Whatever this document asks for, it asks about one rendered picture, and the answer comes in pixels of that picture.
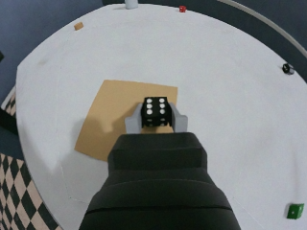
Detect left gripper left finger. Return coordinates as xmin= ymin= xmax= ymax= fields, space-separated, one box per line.
xmin=125 ymin=103 xmax=145 ymax=134

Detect tan flat mat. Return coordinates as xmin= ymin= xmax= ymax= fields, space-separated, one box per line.
xmin=74 ymin=80 xmax=178 ymax=162

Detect white bottle with blue cap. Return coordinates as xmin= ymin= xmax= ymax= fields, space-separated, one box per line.
xmin=125 ymin=0 xmax=138 ymax=10

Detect green die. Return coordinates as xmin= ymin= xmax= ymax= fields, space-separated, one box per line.
xmin=287 ymin=203 xmax=304 ymax=219

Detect red die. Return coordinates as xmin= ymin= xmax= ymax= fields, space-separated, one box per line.
xmin=179 ymin=6 xmax=186 ymax=12

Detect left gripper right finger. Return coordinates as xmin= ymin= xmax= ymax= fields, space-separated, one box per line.
xmin=168 ymin=102 xmax=188 ymax=132

